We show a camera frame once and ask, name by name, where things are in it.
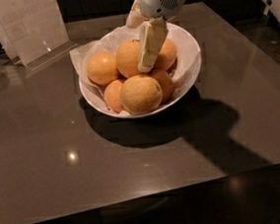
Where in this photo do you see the white ceramic bowl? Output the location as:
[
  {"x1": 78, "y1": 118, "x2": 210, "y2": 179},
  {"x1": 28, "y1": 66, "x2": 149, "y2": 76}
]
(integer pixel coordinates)
[{"x1": 73, "y1": 16, "x2": 207, "y2": 124}]

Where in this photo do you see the front yellowish orange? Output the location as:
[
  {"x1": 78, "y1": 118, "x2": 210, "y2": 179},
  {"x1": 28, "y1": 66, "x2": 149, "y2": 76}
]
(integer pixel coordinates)
[{"x1": 120, "y1": 75, "x2": 163, "y2": 115}]

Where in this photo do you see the top centre orange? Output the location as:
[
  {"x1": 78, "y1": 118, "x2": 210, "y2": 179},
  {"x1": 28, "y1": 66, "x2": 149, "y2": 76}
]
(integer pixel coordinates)
[{"x1": 115, "y1": 39, "x2": 140, "y2": 79}]

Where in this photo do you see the white paper bowl liner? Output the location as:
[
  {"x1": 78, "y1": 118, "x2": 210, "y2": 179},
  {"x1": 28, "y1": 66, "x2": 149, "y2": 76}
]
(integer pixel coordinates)
[{"x1": 67, "y1": 19, "x2": 201, "y2": 122}]

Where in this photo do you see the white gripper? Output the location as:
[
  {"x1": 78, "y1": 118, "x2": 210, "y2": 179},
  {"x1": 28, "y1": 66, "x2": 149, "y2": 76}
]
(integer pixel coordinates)
[{"x1": 125, "y1": 0, "x2": 186, "y2": 73}]

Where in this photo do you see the lower right orange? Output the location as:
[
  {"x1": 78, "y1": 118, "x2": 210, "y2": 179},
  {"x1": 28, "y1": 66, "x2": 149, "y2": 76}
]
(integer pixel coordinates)
[{"x1": 150, "y1": 69, "x2": 175, "y2": 103}]

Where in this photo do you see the back right orange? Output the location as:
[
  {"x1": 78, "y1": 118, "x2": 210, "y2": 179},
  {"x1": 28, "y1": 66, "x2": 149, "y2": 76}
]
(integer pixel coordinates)
[{"x1": 154, "y1": 38, "x2": 177, "y2": 71}]

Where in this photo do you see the clear acrylic sign holder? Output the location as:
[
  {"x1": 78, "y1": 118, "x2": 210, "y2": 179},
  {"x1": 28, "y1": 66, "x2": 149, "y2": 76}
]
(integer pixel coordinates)
[{"x1": 0, "y1": 0, "x2": 76, "y2": 70}]

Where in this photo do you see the lower left orange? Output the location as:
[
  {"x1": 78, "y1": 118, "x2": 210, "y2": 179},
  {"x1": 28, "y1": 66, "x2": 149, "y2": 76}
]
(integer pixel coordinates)
[{"x1": 104, "y1": 79, "x2": 124, "y2": 113}]

